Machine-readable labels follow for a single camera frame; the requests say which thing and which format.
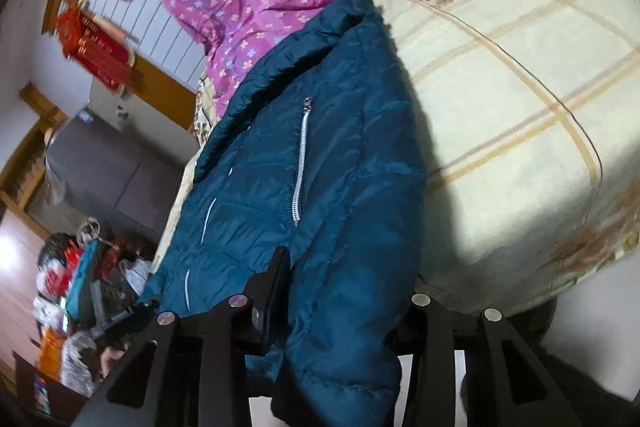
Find teal puffer jacket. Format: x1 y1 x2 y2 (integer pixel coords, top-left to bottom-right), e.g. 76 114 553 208
144 0 425 426

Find clutter pile on floor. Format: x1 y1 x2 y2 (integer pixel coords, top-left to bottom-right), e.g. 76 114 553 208
32 218 154 398

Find dark grey wardrobe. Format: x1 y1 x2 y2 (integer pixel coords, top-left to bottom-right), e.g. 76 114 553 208
44 107 182 243

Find cream floral bedspread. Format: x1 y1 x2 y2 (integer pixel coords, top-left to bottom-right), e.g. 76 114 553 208
151 0 639 314

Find red hanging wall decoration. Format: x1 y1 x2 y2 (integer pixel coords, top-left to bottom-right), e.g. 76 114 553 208
54 4 136 94

